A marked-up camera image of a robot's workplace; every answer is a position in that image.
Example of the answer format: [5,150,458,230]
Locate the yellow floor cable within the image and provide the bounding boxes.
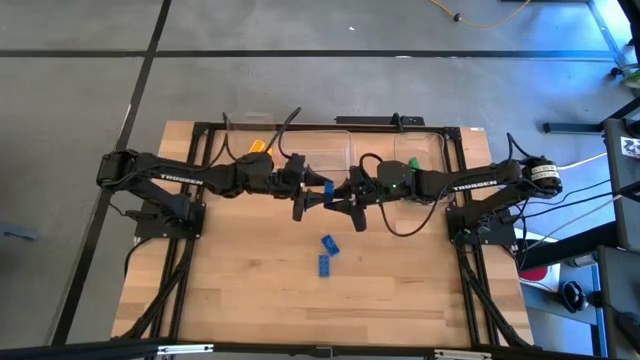
[428,0,532,30]

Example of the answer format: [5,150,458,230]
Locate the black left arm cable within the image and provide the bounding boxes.
[221,106,303,169]

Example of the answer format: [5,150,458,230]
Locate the clear plastic bin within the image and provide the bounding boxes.
[223,112,277,169]
[280,128,357,187]
[392,130,449,211]

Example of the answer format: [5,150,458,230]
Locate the black headphones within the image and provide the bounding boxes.
[558,279,590,315]

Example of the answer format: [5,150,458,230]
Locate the black desk with marker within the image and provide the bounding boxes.
[602,117,640,252]

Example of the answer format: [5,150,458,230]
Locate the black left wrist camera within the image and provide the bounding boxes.
[284,153,307,176]

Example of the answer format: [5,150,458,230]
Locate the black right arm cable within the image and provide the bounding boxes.
[357,152,454,238]

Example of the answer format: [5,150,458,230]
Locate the red round object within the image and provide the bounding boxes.
[518,266,550,283]

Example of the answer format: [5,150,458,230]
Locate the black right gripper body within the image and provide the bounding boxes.
[358,166,385,207]

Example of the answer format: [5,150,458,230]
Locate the black frame beam with brackets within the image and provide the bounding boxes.
[0,338,640,360]

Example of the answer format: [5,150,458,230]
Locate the black aluminium table frame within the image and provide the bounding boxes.
[112,121,535,351]

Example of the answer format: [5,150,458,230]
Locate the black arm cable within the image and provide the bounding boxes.
[357,152,454,238]
[221,106,303,169]

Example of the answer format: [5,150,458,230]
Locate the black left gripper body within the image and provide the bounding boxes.
[272,171,308,198]

